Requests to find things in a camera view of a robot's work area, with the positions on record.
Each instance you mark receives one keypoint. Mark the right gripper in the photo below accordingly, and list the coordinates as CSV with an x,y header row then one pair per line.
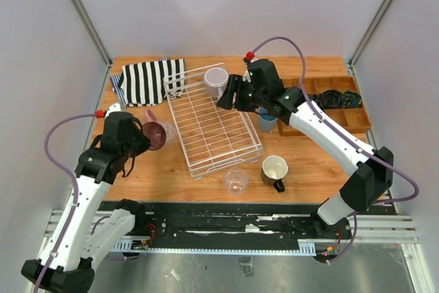
x,y
235,84

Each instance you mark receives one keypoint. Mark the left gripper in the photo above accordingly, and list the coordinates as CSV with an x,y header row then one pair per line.
x,y
144,144

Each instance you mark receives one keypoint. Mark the lilac grey mug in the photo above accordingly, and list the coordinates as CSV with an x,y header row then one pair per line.
x,y
215,81

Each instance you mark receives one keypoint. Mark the pink ghost mug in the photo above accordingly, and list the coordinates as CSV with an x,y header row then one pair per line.
x,y
161,134

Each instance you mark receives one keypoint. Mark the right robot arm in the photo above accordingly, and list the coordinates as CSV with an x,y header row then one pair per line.
x,y
369,170

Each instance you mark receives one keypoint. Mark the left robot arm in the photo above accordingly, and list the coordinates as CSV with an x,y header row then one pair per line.
x,y
69,261

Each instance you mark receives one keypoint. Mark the plain blue cup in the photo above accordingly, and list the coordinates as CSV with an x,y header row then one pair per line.
x,y
266,122

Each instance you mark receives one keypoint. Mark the black white striped cloth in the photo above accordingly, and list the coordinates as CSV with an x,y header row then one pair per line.
x,y
177,71

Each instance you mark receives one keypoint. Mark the clear glass cup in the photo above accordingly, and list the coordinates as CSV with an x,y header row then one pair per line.
x,y
236,180

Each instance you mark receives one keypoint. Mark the black white-lined mug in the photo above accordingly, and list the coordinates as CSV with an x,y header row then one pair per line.
x,y
273,170

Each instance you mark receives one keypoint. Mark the dark coiled item middle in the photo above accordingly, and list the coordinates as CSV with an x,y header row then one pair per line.
x,y
332,99

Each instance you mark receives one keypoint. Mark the wooden compartment tray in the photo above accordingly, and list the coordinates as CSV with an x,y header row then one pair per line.
x,y
354,120

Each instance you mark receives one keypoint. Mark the dark coiled item right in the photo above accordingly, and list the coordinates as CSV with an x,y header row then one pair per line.
x,y
352,99

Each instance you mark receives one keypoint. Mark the white wire dish rack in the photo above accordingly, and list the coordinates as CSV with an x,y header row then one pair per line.
x,y
211,138

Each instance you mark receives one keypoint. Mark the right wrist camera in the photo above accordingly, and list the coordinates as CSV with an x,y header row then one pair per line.
x,y
248,58

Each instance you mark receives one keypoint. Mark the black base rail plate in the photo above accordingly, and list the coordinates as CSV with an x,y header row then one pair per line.
x,y
235,226

